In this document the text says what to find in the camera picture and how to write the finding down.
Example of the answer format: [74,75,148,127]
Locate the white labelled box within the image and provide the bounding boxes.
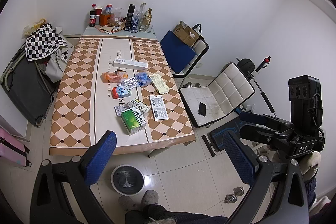
[149,94,169,121]

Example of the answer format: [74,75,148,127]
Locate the white tote bag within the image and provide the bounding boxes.
[45,27,75,83]

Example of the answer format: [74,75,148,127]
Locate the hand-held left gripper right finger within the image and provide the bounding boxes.
[223,131,309,224]

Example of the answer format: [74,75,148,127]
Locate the green medicine box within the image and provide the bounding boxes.
[121,108,147,136]

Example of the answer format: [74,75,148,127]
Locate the glass side table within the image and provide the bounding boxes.
[82,26,157,40]

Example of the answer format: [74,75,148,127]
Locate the black frame white chair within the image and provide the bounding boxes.
[181,24,210,77]

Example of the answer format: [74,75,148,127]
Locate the red and blue carton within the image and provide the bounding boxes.
[112,86,132,99]

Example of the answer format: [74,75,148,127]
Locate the long white box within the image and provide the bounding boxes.
[113,59,149,72]

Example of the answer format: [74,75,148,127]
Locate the blue plastic packet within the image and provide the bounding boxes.
[134,72,152,87]

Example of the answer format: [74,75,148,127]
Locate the small metal dumbbell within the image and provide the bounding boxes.
[224,187,245,204]

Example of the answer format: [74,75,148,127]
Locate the cola bottle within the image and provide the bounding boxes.
[89,4,97,28]

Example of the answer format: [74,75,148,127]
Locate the pale yellow medicine box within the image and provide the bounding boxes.
[149,73,169,94]

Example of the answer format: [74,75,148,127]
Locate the yellow plastic bag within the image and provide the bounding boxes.
[22,19,47,37]

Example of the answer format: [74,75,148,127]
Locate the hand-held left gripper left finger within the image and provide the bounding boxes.
[30,130,126,224]

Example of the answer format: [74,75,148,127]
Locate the pink suitcase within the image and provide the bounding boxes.
[0,127,32,168]

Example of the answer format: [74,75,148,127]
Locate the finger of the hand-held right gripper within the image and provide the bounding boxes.
[239,123,295,146]
[239,111,292,130]

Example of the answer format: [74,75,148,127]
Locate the white leather chair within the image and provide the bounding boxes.
[178,63,256,128]

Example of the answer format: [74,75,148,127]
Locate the large silver blister pack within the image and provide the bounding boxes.
[119,77,139,88]

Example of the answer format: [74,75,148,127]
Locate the blue patterned bag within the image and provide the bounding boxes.
[130,10,142,33]

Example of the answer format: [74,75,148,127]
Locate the small silver blister pack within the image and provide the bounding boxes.
[114,105,129,117]

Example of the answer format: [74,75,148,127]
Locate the red knob handle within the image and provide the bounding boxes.
[253,56,271,73]

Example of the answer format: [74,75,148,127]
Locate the cardboard scraps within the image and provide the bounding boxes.
[96,25,124,34]

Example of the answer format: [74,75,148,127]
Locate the orange packet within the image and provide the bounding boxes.
[102,70,129,83]

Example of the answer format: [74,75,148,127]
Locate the round white trash bin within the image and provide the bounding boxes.
[111,164,145,196]

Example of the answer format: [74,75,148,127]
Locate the white and yellow medicine box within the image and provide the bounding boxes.
[127,99,151,115]

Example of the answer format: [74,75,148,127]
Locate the clear glass bottle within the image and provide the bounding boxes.
[139,3,147,31]

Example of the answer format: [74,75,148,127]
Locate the clear snack bag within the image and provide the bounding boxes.
[109,7,124,28]

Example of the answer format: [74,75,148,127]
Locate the open cardboard box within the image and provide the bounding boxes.
[173,21,201,47]

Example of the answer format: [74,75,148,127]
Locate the grey slipper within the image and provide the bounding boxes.
[142,190,159,207]
[118,195,137,212]

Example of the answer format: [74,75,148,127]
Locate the dark grey suitcase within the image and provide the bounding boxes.
[0,43,57,127]

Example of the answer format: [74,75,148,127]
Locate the orange box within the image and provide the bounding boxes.
[99,13,111,26]

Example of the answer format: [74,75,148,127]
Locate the black spray can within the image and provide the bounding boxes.
[124,4,135,31]

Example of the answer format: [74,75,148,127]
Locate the black white checkered cloth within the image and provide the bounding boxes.
[25,24,69,61]

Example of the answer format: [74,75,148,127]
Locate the checkered tablecloth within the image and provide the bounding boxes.
[49,35,197,156]

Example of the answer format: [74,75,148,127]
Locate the gold glass bottle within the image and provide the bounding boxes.
[144,8,153,30]

